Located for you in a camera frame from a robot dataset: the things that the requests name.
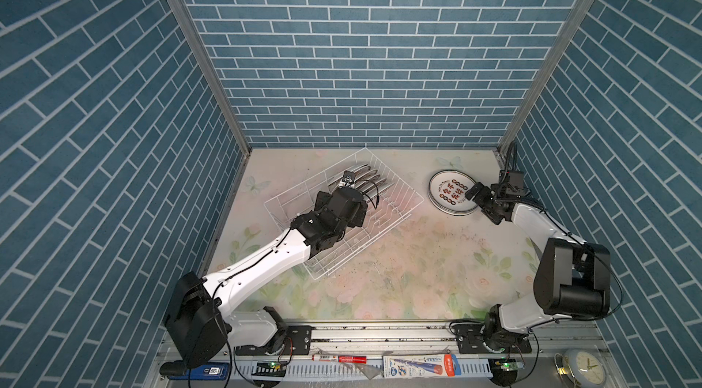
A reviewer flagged white wire dish rack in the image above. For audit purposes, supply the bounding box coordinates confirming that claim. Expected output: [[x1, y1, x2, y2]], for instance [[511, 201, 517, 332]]
[[264, 148, 423, 280]]

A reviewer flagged white plate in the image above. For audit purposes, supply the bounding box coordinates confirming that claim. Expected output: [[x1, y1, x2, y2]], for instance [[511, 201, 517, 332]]
[[428, 170, 478, 216], [330, 168, 378, 187], [356, 174, 386, 194], [329, 163, 370, 184], [362, 180, 394, 199]]

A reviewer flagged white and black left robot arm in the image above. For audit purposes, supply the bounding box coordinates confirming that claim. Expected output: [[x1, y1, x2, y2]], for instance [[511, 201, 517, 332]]
[[164, 186, 369, 370]]

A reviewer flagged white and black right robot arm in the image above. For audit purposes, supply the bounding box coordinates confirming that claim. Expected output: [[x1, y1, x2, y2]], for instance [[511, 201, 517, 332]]
[[465, 183, 612, 351]]

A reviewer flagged red marker pen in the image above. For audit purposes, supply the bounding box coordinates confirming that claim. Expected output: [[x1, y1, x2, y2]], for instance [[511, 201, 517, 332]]
[[312, 354, 367, 364]]

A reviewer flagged blue white red box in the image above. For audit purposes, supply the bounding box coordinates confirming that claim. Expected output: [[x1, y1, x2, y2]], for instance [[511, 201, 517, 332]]
[[383, 354, 463, 379]]

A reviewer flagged small circuit board right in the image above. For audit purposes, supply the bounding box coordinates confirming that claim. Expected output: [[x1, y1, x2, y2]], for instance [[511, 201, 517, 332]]
[[494, 359, 524, 372]]

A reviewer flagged small circuit board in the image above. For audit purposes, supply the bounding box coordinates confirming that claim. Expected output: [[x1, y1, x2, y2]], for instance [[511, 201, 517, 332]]
[[494, 359, 524, 372], [252, 362, 288, 378]]

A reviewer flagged small circuit board left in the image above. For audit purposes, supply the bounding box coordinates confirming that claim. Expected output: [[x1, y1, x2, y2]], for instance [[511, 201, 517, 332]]
[[252, 362, 288, 378]]

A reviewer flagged white analog clock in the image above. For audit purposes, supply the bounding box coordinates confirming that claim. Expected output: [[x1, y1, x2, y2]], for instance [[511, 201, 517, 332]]
[[554, 349, 607, 388]]

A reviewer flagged blue black handheld device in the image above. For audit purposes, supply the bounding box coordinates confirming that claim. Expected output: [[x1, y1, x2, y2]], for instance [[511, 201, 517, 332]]
[[159, 361, 230, 382]]

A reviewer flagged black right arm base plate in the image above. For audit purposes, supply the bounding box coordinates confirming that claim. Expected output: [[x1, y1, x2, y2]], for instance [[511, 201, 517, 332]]
[[449, 322, 533, 354]]

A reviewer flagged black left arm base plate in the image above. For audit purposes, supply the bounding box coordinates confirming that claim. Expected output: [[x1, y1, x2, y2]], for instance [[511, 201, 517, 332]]
[[235, 325, 313, 356]]

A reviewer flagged aluminium rail frame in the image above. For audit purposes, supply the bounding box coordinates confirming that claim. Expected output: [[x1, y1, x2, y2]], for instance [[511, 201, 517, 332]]
[[147, 319, 626, 388]]

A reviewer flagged white slotted cable duct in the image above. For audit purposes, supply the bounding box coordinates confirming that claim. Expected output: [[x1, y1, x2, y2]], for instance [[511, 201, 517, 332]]
[[237, 358, 494, 382]]

